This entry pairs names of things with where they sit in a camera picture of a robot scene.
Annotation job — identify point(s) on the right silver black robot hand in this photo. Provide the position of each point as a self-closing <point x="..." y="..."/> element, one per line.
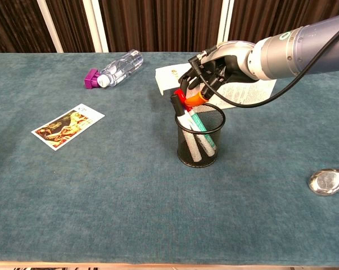
<point x="231" y="60"/>

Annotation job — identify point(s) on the red cap white marker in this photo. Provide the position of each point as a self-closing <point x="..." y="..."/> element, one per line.
<point x="180" y="94"/>

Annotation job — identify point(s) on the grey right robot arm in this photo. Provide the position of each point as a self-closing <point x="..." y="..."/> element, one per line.
<point x="298" y="53"/>

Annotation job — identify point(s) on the black mesh pen holder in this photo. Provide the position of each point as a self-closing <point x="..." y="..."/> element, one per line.
<point x="214" y="123"/>

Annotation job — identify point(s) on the green barrel marker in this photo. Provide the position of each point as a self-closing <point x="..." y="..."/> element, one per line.
<point x="200" y="122"/>

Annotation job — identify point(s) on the black cap white marker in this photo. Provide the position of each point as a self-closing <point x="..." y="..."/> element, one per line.
<point x="176" y="102"/>

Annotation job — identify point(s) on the white cardboard carton box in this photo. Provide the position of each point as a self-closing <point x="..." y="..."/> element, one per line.
<point x="169" y="76"/>

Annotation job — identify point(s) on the dark brown slatted curtain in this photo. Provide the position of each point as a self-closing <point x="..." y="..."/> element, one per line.
<point x="163" y="25"/>

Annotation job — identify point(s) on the clear plastic water bottle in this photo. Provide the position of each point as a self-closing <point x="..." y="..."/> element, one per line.
<point x="121" y="67"/>

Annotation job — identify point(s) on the purple bottle cap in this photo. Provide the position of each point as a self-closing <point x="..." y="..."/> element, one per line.
<point x="90" y="79"/>

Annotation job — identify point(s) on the shiny metal spoon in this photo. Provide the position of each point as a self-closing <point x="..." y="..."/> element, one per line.
<point x="326" y="181"/>

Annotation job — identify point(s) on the teal fabric table cloth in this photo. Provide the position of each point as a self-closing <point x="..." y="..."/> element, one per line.
<point x="130" y="197"/>

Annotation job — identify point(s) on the printed picture card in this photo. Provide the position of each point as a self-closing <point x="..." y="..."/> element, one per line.
<point x="65" y="126"/>

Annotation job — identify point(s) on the white upright post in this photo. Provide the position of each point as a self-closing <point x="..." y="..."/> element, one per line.
<point x="225" y="22"/>
<point x="97" y="25"/>
<point x="49" y="25"/>

